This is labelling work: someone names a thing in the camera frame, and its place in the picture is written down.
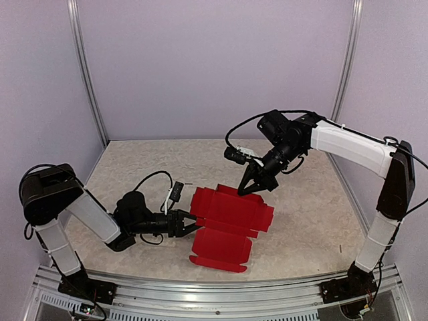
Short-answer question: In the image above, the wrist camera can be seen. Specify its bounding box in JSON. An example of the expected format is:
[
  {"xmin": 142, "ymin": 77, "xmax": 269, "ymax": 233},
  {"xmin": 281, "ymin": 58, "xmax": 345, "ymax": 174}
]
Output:
[
  {"xmin": 223, "ymin": 146, "xmax": 262, "ymax": 165},
  {"xmin": 162, "ymin": 181, "xmax": 184, "ymax": 215}
]

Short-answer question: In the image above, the right aluminium frame post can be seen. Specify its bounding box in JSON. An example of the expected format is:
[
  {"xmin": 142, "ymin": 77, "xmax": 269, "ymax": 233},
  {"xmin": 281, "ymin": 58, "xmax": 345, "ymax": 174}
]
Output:
[{"xmin": 322, "ymin": 0, "xmax": 364, "ymax": 146}]

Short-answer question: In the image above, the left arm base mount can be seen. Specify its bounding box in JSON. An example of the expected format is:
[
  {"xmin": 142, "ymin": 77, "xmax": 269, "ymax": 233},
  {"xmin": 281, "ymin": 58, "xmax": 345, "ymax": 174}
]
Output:
[{"xmin": 58, "ymin": 279, "xmax": 117, "ymax": 305}]

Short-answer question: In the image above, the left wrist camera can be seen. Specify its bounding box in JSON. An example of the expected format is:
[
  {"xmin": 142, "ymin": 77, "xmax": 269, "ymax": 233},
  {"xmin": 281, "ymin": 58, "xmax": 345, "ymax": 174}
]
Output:
[{"xmin": 162, "ymin": 181, "xmax": 184, "ymax": 215}]

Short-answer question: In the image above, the red paper box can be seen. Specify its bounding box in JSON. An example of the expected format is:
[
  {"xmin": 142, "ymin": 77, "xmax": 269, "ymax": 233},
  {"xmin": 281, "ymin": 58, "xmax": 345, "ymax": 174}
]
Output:
[{"xmin": 189, "ymin": 185, "xmax": 274, "ymax": 273}]

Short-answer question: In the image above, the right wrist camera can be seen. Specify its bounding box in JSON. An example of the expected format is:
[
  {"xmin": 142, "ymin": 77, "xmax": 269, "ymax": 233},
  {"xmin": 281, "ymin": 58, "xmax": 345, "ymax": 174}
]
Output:
[{"xmin": 223, "ymin": 146, "xmax": 262, "ymax": 165}]

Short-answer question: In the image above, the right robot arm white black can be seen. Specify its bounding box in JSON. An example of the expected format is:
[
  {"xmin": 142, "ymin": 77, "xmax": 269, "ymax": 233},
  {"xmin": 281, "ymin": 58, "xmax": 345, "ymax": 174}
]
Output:
[{"xmin": 237, "ymin": 110, "xmax": 415, "ymax": 297}]

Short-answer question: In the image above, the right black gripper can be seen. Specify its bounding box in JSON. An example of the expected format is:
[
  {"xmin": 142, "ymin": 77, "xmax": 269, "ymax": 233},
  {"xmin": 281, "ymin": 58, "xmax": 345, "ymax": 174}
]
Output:
[{"xmin": 237, "ymin": 139, "xmax": 304, "ymax": 195}]

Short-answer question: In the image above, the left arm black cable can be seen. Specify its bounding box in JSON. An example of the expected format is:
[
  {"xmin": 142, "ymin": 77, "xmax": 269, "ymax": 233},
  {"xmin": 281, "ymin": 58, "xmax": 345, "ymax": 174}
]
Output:
[{"xmin": 18, "ymin": 163, "xmax": 175, "ymax": 247}]

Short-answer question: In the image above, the front aluminium rail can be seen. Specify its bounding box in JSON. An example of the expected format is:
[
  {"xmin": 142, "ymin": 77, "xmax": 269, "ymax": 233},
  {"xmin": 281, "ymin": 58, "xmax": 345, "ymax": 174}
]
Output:
[{"xmin": 23, "ymin": 263, "xmax": 411, "ymax": 321}]

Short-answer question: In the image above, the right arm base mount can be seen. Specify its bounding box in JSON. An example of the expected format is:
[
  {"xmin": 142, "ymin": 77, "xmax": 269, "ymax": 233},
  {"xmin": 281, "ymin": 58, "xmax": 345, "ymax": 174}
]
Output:
[{"xmin": 320, "ymin": 277, "xmax": 377, "ymax": 304}]

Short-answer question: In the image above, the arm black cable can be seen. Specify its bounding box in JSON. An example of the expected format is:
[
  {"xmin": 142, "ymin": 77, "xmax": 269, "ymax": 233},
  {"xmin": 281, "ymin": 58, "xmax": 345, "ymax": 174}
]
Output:
[
  {"xmin": 224, "ymin": 109, "xmax": 428, "ymax": 302},
  {"xmin": 18, "ymin": 163, "xmax": 175, "ymax": 247}
]

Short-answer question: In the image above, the left aluminium frame post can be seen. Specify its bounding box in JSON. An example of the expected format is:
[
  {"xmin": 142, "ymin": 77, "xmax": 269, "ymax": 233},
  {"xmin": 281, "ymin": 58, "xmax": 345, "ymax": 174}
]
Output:
[{"xmin": 66, "ymin": 0, "xmax": 110, "ymax": 148}]

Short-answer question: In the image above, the aluminium frame post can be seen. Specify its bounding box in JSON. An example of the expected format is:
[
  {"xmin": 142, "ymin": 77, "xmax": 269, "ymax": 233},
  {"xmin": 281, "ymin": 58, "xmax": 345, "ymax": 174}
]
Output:
[
  {"xmin": 322, "ymin": 0, "xmax": 364, "ymax": 146},
  {"xmin": 66, "ymin": 0, "xmax": 110, "ymax": 148}
]

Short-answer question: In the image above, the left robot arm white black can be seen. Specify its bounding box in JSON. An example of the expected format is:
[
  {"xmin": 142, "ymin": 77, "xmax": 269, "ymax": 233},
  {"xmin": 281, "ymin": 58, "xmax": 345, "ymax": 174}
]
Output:
[{"xmin": 19, "ymin": 163, "xmax": 198, "ymax": 298}]

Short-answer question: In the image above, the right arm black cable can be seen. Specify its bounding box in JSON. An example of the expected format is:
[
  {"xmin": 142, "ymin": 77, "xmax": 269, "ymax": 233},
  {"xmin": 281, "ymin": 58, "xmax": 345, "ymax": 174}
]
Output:
[{"xmin": 224, "ymin": 109, "xmax": 428, "ymax": 302}]

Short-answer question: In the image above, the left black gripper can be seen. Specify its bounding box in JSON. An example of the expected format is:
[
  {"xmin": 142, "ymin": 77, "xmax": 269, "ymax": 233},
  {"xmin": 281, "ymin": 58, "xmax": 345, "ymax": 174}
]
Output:
[{"xmin": 129, "ymin": 209, "xmax": 207, "ymax": 238}]

